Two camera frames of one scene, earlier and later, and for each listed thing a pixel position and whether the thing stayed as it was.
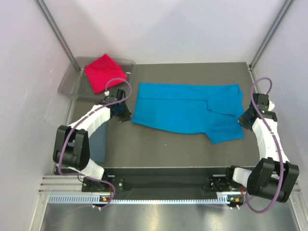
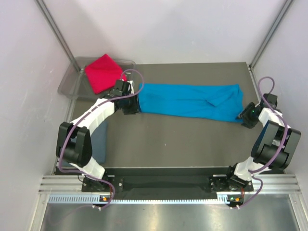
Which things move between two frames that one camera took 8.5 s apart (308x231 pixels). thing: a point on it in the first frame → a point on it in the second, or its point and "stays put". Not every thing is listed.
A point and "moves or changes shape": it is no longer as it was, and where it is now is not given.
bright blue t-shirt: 211,109 moves or changes shape
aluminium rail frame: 59,184 stays put
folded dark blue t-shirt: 97,144 stays put
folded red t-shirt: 101,70 stays put
